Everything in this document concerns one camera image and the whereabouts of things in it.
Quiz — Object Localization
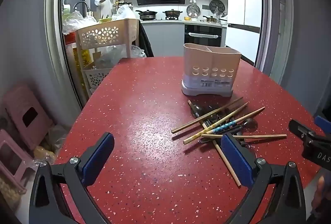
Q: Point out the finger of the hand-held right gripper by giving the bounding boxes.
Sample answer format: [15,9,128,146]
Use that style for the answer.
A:
[289,119,317,143]
[315,115,331,134]

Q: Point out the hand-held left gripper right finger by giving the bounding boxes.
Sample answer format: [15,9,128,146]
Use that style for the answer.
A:
[221,133,307,224]

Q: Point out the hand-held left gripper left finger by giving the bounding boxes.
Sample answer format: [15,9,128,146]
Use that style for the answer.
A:
[29,132,115,224]

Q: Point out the blue patterned wooden chopstick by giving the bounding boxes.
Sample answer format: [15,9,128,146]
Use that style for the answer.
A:
[199,107,266,138]

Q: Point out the beige plastic utensil holder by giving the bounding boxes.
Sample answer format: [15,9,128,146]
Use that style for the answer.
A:
[180,43,242,98]

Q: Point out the person's right hand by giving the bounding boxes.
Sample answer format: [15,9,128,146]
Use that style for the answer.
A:
[312,177,326,210]

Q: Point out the crumpled plastic bag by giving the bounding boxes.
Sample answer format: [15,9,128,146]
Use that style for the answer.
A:
[32,124,68,166]

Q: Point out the small pink plastic stool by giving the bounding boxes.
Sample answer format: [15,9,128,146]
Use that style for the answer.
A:
[0,129,34,195]

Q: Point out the large pink plastic stool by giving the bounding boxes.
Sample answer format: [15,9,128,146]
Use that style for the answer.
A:
[1,85,55,151]

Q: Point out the yellow oil bottle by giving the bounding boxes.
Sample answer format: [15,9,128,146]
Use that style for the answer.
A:
[74,47,91,69]

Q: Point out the clear plastic bag in cart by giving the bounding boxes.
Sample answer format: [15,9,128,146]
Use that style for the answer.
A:
[100,44,146,69]

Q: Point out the beige flower-cutout storage cart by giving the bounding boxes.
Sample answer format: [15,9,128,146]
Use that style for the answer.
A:
[75,19,140,95]

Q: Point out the black built-in oven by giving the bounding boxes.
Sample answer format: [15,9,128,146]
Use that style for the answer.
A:
[184,24,223,48]

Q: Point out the grey kitchen counter cabinet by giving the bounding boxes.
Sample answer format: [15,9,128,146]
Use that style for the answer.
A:
[140,19,228,58]

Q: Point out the clear plastic bags pile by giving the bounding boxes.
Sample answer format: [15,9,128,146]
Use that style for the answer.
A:
[62,11,97,35]

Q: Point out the white refrigerator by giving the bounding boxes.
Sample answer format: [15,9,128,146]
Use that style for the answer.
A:
[220,0,263,67]

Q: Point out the round dark hanging trivet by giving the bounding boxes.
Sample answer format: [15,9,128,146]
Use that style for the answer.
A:
[209,0,227,14]

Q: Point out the black wok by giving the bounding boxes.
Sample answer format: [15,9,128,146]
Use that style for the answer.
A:
[136,9,158,20]

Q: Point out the round silver steamer rack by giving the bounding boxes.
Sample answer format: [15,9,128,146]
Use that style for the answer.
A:
[187,3,201,18]

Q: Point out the black kitchen faucet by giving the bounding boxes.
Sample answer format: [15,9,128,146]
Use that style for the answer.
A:
[73,1,91,16]

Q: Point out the condiment bottle rack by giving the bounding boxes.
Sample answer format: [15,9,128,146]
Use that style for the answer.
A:
[112,0,132,8]

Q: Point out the dark cooking pot with lid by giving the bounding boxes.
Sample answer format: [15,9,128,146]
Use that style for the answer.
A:
[162,9,183,19]

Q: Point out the grey sliding door frame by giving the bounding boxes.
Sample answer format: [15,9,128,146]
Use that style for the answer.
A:
[44,0,287,108]

